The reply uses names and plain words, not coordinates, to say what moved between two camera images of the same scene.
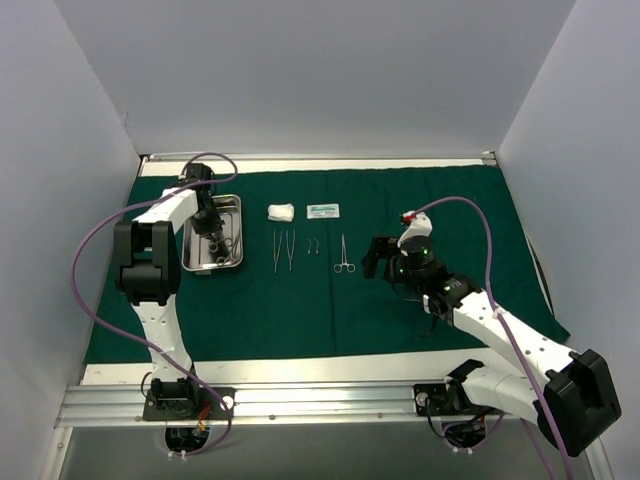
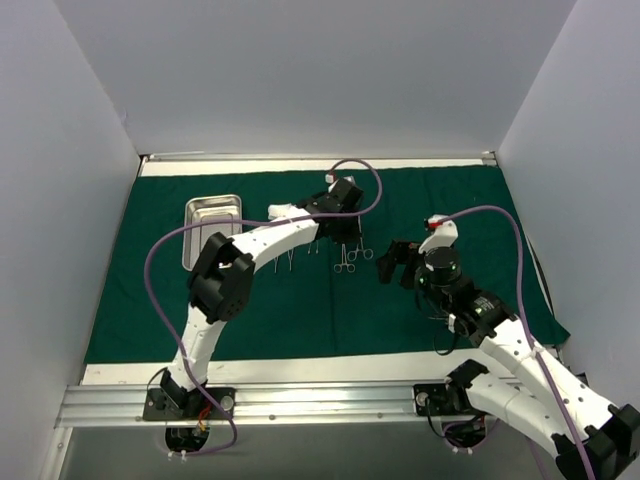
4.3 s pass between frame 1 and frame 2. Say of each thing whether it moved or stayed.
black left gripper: moved
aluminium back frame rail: stayed
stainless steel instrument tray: stayed
